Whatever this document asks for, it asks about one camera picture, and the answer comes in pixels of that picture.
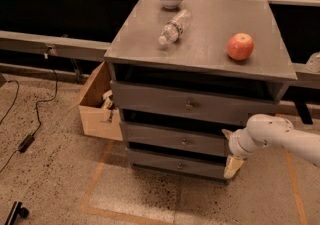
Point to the grey drawer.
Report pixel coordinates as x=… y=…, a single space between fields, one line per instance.
x=188 y=104
x=175 y=138
x=176 y=164

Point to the grey metal railing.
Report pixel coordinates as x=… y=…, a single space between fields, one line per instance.
x=53 y=44

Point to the open cardboard box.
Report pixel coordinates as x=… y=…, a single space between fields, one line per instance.
x=97 y=121

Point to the clear plastic water bottle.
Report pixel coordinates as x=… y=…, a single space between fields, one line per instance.
x=175 y=28

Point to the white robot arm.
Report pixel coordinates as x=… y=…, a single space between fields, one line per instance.
x=263 y=130

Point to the red apple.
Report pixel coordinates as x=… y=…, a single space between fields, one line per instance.
x=240 y=46

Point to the black caster wheel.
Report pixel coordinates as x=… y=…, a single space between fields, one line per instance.
x=17 y=209

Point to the grey top drawer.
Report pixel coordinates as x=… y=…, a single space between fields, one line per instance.
x=188 y=104

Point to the black power adapter with cable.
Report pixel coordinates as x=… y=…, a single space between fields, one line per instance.
x=29 y=139

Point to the grey wooden drawer cabinet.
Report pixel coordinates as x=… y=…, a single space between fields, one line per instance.
x=198 y=61

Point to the grey bottom drawer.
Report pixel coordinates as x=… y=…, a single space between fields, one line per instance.
x=176 y=164

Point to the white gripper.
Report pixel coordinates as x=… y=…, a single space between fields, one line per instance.
x=235 y=146

